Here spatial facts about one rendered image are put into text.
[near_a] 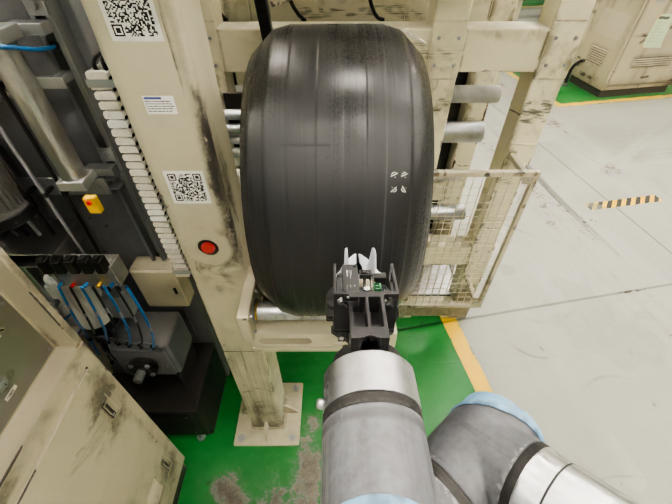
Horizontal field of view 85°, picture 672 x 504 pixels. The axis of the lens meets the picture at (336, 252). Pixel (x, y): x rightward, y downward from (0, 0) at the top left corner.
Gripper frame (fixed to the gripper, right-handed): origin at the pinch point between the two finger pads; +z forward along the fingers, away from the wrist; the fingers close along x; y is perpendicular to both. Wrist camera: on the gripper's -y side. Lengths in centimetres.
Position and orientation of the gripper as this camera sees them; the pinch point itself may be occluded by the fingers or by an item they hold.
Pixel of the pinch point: (357, 264)
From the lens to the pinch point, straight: 54.4
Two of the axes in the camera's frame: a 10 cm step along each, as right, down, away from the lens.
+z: 0.0, -6.0, 8.0
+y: 0.0, -8.0, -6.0
